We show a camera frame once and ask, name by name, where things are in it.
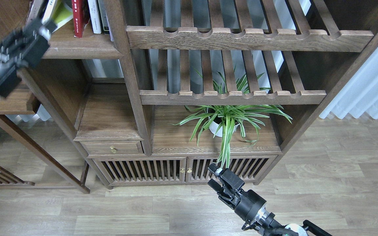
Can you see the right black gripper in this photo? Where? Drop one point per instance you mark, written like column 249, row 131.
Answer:
column 248, row 205

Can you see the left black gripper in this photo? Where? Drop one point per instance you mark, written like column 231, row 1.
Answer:
column 33, row 45

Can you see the dark red book white characters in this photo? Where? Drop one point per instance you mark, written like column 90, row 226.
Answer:
column 37, row 8

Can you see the yellow green cover book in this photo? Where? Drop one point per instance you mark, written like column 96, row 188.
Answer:
column 58, row 11

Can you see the red cover book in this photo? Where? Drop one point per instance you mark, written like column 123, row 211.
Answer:
column 81, row 16

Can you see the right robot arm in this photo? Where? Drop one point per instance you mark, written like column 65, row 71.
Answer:
column 274, row 228

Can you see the brass cabinet door knobs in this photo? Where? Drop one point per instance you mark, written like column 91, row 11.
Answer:
column 188, row 170

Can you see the white plant pot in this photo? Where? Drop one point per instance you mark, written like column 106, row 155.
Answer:
column 222, row 125

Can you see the wooden side furniture left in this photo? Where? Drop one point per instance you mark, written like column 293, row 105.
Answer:
column 16, row 157

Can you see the green spider plant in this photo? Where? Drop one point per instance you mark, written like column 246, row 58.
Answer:
column 243, row 113

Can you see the white upright book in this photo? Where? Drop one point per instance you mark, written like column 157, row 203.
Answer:
column 95, row 16

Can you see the dark upright book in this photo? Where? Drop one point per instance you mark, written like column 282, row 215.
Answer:
column 104, row 18

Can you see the dark wooden bookshelf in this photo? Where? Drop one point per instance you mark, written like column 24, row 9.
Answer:
column 167, row 54

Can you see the white curtain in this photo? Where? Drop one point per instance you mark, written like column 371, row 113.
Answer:
column 360, row 94

